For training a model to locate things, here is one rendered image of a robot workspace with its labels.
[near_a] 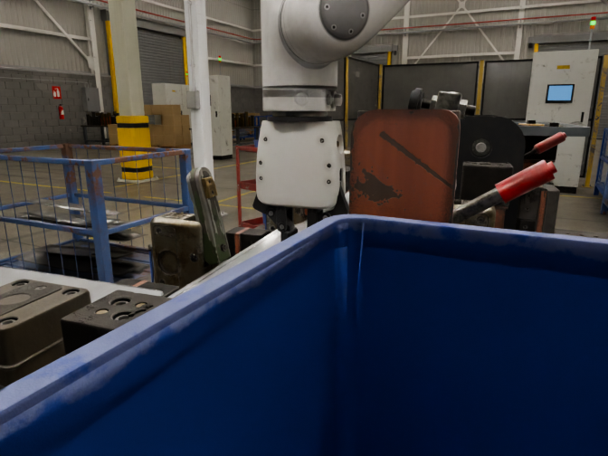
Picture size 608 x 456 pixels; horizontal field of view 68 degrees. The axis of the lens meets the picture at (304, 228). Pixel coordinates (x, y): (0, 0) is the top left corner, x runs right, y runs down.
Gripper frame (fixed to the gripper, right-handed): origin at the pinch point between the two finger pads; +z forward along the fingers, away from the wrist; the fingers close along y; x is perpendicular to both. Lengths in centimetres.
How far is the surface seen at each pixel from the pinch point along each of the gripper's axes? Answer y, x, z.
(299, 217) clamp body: 13.8, -38.0, 6.2
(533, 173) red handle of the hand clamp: -24.6, 0.9, -10.2
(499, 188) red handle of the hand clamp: -21.7, 0.8, -8.5
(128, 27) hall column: 504, -590, -140
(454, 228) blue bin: -18.0, 34.4, -12.5
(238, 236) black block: 17.6, -17.2, 5.2
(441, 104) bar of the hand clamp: -15.6, 1.7, -16.7
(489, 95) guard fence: -48, -799, -36
